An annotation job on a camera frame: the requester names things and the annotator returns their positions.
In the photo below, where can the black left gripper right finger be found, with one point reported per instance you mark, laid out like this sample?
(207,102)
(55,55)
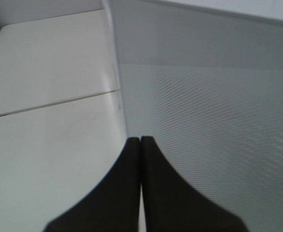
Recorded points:
(172,205)

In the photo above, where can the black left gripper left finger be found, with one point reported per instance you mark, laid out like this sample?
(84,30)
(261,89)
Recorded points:
(113,205)

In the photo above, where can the white microwave door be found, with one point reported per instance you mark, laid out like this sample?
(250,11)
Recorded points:
(207,85)

